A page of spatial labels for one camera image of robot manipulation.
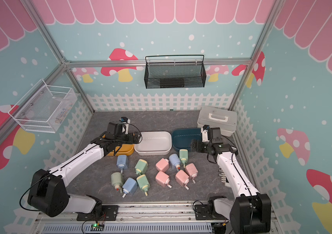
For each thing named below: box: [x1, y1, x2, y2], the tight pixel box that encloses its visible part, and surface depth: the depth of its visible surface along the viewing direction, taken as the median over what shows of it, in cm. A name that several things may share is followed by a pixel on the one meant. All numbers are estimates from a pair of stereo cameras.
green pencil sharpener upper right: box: [179, 149, 189, 169], surface depth 89 cm
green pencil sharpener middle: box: [134, 158, 148, 175], surface depth 85 cm
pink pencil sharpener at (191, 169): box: [185, 162, 199, 184], surface depth 83 cm
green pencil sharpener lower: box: [136, 174, 151, 197], surface depth 79 cm
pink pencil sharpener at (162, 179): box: [155, 170, 173, 189], surface depth 81 cm
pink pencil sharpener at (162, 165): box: [155, 157, 170, 173], surface depth 86 cm
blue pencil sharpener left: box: [116, 154, 129, 174], surface depth 87 cm
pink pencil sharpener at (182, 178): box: [175, 169, 190, 188], surface depth 81 cm
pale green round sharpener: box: [110, 171, 125, 192], surface depth 80 cm
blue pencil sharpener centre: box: [168, 153, 181, 171], surface depth 87 cm
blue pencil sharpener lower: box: [122, 177, 139, 198], surface depth 79 cm
